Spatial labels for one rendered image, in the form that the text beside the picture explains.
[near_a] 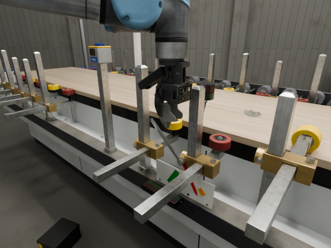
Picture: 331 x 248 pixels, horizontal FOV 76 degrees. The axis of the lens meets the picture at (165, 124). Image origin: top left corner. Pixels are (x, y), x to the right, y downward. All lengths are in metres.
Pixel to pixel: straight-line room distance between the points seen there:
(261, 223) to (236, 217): 0.38
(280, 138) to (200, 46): 4.39
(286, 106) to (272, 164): 0.15
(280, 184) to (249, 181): 0.43
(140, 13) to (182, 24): 0.20
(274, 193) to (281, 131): 0.17
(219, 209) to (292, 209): 0.28
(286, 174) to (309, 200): 0.36
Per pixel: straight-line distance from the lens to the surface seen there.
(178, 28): 0.58
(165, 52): 0.58
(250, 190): 0.97
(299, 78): 5.54
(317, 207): 0.92
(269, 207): 0.45
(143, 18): 0.41
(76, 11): 0.43
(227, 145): 0.79
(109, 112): 1.06
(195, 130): 0.69
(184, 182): 0.65
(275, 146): 0.60
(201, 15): 4.91
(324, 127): 1.12
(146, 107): 0.84
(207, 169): 0.72
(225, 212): 0.80
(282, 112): 0.57
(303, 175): 0.61
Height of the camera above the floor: 1.24
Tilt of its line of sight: 22 degrees down
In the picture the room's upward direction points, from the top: straight up
